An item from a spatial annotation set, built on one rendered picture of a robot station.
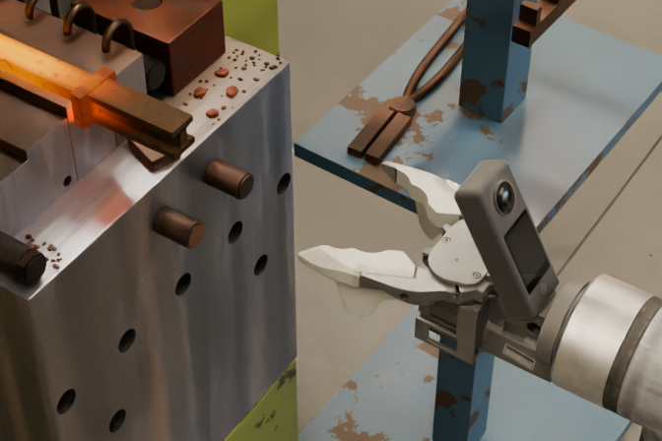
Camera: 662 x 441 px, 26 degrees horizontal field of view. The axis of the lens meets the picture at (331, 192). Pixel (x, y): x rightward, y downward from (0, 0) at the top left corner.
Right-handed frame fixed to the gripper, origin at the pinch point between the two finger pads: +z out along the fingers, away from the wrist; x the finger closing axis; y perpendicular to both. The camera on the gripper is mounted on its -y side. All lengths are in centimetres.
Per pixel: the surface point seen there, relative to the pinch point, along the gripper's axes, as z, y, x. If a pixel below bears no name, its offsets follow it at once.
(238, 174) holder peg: 17.1, 11.8, 8.3
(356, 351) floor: 36, 100, 60
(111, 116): 23.2, 1.2, -0.9
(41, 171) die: 26.4, 4.5, -7.0
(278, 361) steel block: 20, 50, 18
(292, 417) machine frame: 20, 63, 20
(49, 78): 29.5, -0.6, -1.4
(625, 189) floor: 16, 100, 120
